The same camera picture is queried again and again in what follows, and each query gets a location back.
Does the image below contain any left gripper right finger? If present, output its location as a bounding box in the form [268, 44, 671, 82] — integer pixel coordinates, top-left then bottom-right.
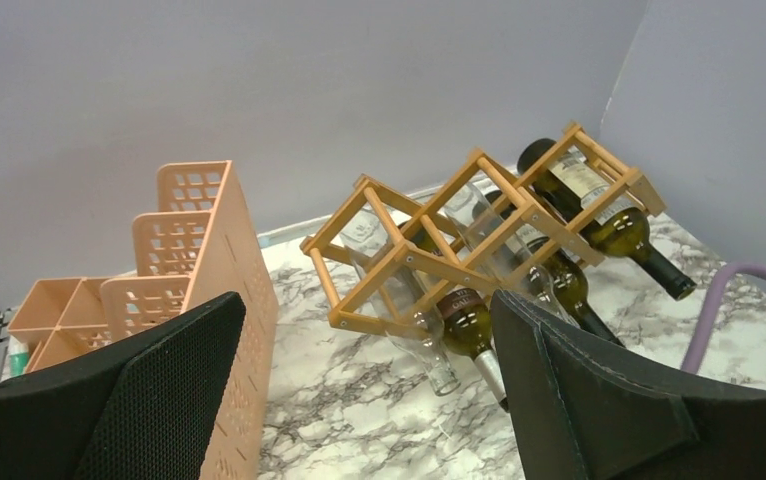
[490, 290, 766, 479]

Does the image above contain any clear square glass bottle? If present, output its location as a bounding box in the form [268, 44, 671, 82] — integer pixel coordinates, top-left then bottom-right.
[339, 206, 460, 396]

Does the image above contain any dark green embossed wine bottle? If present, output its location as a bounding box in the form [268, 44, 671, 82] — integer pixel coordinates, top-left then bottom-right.
[472, 190, 626, 349]

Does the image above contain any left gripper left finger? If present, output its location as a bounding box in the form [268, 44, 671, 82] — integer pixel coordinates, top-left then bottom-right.
[0, 292, 246, 479]

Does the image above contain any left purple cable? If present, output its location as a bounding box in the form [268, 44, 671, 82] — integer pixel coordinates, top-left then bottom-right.
[679, 261, 766, 376]

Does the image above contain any green Primitivo wine bottle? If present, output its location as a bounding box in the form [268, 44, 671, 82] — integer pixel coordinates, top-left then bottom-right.
[396, 221, 510, 413]

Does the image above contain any wooden wine rack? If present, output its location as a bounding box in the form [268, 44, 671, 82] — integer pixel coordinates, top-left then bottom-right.
[301, 122, 666, 336]

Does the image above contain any pink plastic organizer rack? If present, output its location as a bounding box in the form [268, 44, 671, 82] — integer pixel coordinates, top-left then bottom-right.
[8, 160, 279, 479]

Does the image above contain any green bottle white label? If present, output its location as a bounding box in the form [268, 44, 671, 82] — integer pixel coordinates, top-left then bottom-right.
[532, 152, 696, 300]

